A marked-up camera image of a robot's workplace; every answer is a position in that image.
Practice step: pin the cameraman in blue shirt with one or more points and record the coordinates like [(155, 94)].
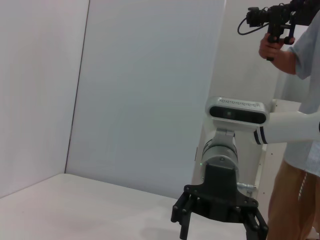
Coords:
[(307, 62)]

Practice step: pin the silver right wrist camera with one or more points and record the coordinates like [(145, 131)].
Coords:
[(235, 113)]

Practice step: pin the cameraman hand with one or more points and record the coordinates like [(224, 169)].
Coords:
[(267, 50)]

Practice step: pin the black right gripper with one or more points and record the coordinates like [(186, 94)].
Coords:
[(220, 190)]

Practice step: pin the cameraman forearm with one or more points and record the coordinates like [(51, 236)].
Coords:
[(285, 60)]

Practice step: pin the black video camera rig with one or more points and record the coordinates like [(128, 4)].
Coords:
[(277, 15)]

